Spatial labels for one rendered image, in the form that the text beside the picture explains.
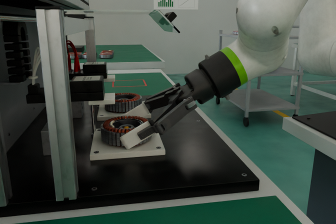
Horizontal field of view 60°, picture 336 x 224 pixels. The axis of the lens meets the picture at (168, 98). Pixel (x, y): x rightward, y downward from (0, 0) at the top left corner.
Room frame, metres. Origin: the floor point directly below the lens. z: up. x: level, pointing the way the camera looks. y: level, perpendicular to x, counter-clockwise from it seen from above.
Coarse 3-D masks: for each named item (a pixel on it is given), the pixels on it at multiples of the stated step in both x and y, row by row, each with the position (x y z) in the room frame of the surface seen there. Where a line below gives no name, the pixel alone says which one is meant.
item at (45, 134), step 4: (44, 128) 0.56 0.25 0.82; (44, 132) 0.54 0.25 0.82; (48, 132) 0.55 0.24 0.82; (44, 136) 0.54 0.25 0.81; (48, 136) 0.55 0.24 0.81; (44, 140) 0.54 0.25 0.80; (48, 140) 0.55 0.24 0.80; (44, 144) 0.54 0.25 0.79; (48, 144) 0.55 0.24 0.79; (44, 148) 0.54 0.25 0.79; (48, 148) 0.54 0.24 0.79; (44, 152) 0.54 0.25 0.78; (48, 152) 0.54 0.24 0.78
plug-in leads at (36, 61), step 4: (36, 48) 0.56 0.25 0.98; (36, 52) 0.56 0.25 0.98; (36, 56) 0.57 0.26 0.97; (36, 60) 0.56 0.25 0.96; (40, 60) 0.57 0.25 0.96; (36, 64) 0.56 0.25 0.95; (36, 68) 0.56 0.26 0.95; (32, 72) 0.56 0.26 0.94; (28, 76) 0.56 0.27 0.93; (32, 76) 0.56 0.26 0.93; (36, 76) 0.56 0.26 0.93; (32, 80) 0.56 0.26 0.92; (32, 84) 0.55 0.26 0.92; (36, 84) 0.56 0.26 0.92; (28, 88) 0.55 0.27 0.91; (32, 88) 0.55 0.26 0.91; (36, 88) 0.55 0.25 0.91; (28, 92) 0.55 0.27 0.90; (32, 92) 0.55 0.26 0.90; (36, 92) 0.55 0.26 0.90
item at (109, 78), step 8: (88, 64) 0.80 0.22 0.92; (96, 64) 0.81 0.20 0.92; (104, 64) 0.81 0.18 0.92; (72, 72) 0.81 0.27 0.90; (80, 72) 0.80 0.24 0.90; (88, 72) 0.80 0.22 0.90; (96, 72) 0.80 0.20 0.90; (104, 72) 0.81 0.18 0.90; (104, 80) 0.81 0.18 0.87; (112, 80) 0.81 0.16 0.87
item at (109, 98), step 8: (72, 80) 0.57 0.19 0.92; (80, 80) 0.57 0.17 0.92; (88, 80) 0.57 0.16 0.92; (96, 80) 0.57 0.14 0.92; (40, 88) 0.60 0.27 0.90; (72, 88) 0.56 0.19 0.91; (80, 88) 0.56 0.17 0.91; (88, 88) 0.57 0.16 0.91; (96, 88) 0.57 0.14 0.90; (32, 96) 0.54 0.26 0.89; (40, 96) 0.55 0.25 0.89; (72, 96) 0.56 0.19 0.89; (80, 96) 0.56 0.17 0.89; (88, 96) 0.56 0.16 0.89; (96, 96) 0.57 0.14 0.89; (104, 96) 0.60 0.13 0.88; (112, 96) 0.60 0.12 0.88; (88, 104) 0.57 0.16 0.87; (96, 104) 0.57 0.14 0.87
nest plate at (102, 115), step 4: (100, 104) 0.89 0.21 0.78; (100, 108) 0.84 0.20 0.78; (104, 108) 0.84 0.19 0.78; (100, 112) 0.80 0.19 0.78; (104, 112) 0.80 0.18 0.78; (108, 112) 0.80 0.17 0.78; (112, 112) 0.80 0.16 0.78; (116, 112) 0.80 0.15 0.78; (120, 112) 0.80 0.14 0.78; (124, 112) 0.80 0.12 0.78; (100, 116) 0.76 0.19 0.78; (104, 116) 0.76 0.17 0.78; (108, 116) 0.77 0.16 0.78; (112, 116) 0.77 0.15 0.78; (116, 116) 0.77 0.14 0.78; (144, 116) 0.78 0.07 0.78; (148, 116) 0.79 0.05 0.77; (100, 120) 0.76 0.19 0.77
